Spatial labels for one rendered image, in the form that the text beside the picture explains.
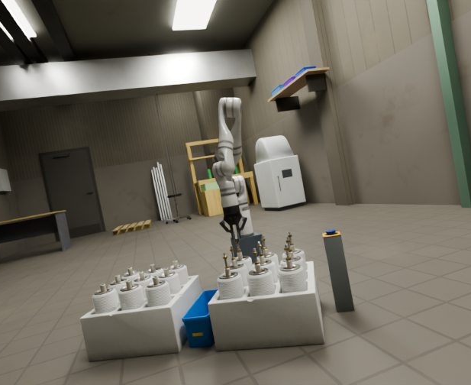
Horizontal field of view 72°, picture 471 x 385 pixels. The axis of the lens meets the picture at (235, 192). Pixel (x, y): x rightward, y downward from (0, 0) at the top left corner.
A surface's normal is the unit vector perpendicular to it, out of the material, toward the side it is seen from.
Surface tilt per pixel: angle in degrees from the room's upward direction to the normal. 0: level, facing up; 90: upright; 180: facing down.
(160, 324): 90
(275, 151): 71
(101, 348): 90
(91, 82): 90
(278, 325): 90
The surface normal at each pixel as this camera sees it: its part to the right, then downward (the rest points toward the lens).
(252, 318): -0.22, 0.07
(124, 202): 0.28, -0.03
